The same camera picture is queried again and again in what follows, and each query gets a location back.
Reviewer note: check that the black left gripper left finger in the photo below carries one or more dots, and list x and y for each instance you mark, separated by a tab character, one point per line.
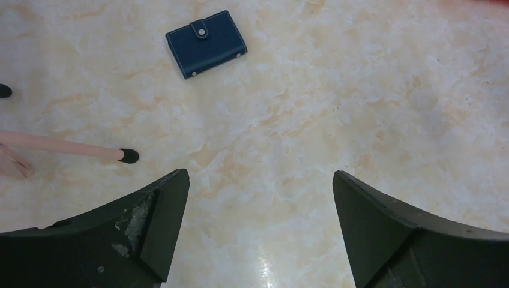
129	242

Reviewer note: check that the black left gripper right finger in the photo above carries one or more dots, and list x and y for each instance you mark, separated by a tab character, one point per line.
391	243

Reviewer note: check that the blue leather card holder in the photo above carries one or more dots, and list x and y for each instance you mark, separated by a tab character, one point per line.
206	43

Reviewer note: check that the pink music stand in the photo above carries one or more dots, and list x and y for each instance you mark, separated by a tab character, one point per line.
16	166

